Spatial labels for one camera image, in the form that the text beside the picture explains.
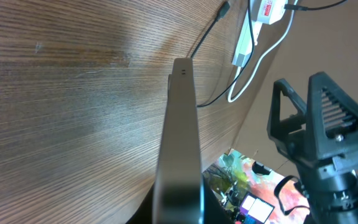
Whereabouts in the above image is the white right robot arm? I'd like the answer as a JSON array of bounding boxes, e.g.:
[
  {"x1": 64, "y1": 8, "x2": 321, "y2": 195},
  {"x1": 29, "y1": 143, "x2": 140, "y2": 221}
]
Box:
[{"x1": 267, "y1": 72, "x2": 358, "y2": 223}]

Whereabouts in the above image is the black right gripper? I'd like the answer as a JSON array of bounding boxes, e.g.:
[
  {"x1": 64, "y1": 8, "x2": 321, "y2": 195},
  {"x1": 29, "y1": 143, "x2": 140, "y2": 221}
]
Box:
[{"x1": 267, "y1": 72, "x2": 358, "y2": 198}]

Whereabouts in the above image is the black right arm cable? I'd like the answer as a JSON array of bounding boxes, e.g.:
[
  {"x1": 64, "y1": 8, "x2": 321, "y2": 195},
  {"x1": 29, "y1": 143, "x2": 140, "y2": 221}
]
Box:
[{"x1": 273, "y1": 174, "x2": 311, "y2": 216}]

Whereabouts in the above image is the white power strip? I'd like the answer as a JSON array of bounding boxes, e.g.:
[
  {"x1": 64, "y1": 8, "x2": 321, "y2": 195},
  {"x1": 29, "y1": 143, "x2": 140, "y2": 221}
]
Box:
[{"x1": 232, "y1": 12, "x2": 262, "y2": 67}]

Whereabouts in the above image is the blue screen smartphone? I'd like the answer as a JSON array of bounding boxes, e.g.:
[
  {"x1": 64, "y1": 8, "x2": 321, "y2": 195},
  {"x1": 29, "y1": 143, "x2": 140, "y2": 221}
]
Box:
[{"x1": 152, "y1": 58, "x2": 204, "y2": 223}]

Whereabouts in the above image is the white power strip cord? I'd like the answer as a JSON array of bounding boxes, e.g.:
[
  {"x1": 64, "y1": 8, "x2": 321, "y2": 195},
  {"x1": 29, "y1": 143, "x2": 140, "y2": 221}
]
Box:
[{"x1": 227, "y1": 0, "x2": 300, "y2": 103}]

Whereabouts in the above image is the black usb charging cable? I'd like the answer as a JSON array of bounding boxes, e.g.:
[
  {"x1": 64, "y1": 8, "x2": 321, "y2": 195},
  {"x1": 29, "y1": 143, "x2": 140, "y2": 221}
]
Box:
[{"x1": 190, "y1": 0, "x2": 349, "y2": 108}]

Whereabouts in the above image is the white usb wall charger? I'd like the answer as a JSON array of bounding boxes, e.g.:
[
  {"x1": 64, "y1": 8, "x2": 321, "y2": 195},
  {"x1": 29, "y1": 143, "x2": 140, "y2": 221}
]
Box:
[{"x1": 251, "y1": 0, "x2": 288, "y2": 25}]

